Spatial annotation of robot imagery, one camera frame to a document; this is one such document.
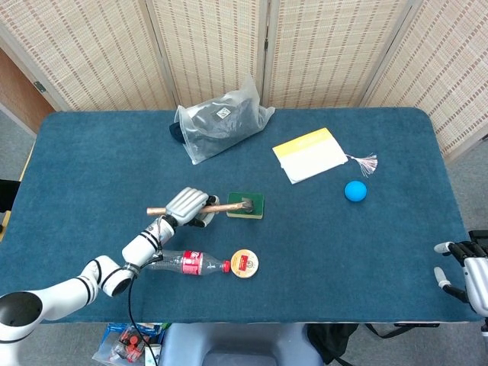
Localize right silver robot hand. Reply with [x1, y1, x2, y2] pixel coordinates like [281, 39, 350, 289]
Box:
[433, 240, 488, 316]

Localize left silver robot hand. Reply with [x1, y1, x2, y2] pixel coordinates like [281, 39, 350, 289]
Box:
[162, 187, 220, 229]

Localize wooden handle claw hammer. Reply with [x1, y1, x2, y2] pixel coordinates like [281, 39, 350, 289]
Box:
[146, 197, 255, 217]

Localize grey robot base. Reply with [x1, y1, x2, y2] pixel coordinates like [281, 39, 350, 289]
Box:
[158, 323, 325, 366]

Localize green yellow scrub sponge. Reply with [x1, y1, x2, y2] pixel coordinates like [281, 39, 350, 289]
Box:
[226, 192, 265, 220]

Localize empty cola plastic bottle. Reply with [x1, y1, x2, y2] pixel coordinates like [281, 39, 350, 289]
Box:
[144, 249, 232, 276]

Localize round yellow red tin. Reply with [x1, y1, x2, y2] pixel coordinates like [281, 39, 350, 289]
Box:
[230, 249, 260, 279]

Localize plastic bag with dark cloth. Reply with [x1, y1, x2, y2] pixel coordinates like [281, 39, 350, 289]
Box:
[169, 73, 276, 165]

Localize blue table cloth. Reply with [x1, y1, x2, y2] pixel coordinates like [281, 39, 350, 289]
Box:
[0, 107, 481, 325]

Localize yellow white booklet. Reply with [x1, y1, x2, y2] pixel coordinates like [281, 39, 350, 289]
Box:
[271, 127, 348, 185]

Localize blue ball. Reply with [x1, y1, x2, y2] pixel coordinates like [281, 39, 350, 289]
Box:
[344, 179, 368, 201]

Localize clear bag with red caps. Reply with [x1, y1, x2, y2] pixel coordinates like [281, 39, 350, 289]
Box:
[91, 323, 172, 364]

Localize white paper cup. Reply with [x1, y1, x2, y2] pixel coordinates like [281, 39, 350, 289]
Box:
[144, 343, 162, 366]

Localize pink white tassel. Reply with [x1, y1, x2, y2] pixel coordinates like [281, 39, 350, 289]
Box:
[345, 152, 379, 178]

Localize woven folding screen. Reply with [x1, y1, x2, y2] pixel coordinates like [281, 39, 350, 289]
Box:
[0, 0, 488, 160]

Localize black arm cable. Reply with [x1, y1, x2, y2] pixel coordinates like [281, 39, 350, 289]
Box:
[127, 219, 163, 366]

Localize black bag with strap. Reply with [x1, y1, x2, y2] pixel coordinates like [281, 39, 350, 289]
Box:
[307, 323, 416, 366]

